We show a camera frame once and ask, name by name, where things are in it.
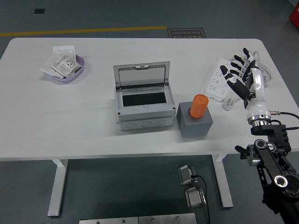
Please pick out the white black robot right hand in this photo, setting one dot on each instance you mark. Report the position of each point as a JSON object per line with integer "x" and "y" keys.
{"x": 257, "y": 93}

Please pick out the orange cylinder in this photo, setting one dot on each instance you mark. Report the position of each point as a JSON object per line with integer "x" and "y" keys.
{"x": 198, "y": 106}

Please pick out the grey electrical box with lid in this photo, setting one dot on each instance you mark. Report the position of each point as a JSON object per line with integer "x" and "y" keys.
{"x": 144, "y": 116}

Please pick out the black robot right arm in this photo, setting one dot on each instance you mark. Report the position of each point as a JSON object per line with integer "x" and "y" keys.
{"x": 268, "y": 163}

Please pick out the grey cube with round hole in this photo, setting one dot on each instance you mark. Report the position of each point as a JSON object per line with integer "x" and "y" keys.
{"x": 196, "y": 128}

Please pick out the white power strip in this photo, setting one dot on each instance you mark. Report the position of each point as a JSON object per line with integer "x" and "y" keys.
{"x": 216, "y": 81}

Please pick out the red object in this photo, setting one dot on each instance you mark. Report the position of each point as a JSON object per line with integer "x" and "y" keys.
{"x": 294, "y": 11}

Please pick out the dark floor sign sticker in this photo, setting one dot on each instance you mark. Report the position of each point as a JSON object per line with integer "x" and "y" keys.
{"x": 187, "y": 33}

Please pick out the white table leg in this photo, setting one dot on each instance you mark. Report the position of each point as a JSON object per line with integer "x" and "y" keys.
{"x": 223, "y": 182}
{"x": 57, "y": 186}

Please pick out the grey metal foot pedal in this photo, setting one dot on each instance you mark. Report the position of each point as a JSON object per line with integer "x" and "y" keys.
{"x": 194, "y": 198}
{"x": 185, "y": 175}

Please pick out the yellow floor tape line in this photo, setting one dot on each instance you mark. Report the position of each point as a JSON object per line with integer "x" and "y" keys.
{"x": 93, "y": 30}

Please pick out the purple plastic tray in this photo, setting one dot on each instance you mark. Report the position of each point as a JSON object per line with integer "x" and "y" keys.
{"x": 81, "y": 67}

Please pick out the white plate under socket plate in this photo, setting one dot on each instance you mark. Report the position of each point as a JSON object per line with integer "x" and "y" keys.
{"x": 47, "y": 67}

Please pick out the dark square floor hatch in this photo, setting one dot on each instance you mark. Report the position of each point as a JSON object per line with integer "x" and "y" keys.
{"x": 39, "y": 11}

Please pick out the grey metal base plate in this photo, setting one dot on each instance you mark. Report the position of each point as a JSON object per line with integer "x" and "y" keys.
{"x": 107, "y": 221}
{"x": 168, "y": 219}

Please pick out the white wall socket plate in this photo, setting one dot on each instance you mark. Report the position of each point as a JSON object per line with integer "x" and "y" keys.
{"x": 65, "y": 64}

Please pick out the white blank switch plate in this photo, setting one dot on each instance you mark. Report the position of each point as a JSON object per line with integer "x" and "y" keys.
{"x": 63, "y": 49}

